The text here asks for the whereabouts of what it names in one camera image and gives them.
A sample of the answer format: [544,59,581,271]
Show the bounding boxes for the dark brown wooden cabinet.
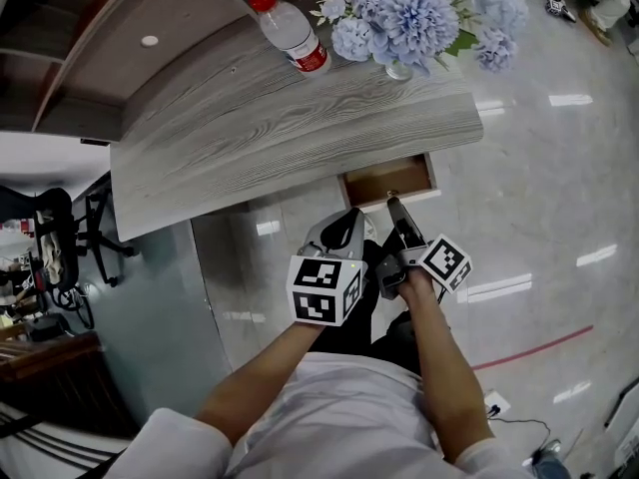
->
[0,330,142,439]

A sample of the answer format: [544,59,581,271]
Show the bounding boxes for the white floor socket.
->
[480,388,513,419]

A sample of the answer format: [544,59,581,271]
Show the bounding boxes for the black power cable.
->
[490,405,553,454]

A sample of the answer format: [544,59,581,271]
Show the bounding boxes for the clear glass vase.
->
[383,59,416,82]

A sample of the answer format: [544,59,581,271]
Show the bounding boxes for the person's right forearm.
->
[396,266,496,465]

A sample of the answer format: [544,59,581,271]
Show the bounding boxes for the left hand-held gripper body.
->
[286,239,370,328]

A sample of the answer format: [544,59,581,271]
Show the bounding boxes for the person's black trousers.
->
[319,227,426,376]

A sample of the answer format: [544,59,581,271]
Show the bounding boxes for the clear red-capped water bottle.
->
[248,0,332,77]

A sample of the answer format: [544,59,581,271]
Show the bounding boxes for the wooden drawer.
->
[337,152,442,215]

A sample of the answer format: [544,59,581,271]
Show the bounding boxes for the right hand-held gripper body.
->
[373,233,473,301]

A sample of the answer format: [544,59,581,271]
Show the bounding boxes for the spare hand-held gripper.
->
[545,0,578,24]

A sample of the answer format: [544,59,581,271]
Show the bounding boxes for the wooden shelf unit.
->
[0,0,262,145]

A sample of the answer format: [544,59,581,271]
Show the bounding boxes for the blue artificial flower bouquet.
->
[306,0,531,77]

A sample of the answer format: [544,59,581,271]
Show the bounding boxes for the person's left forearm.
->
[194,320,326,449]

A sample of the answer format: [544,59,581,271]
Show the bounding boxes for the person's white shirt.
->
[102,351,538,479]

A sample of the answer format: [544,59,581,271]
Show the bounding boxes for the grey wooden desk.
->
[109,12,486,243]

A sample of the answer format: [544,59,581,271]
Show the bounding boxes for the black office chair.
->
[27,187,138,330]

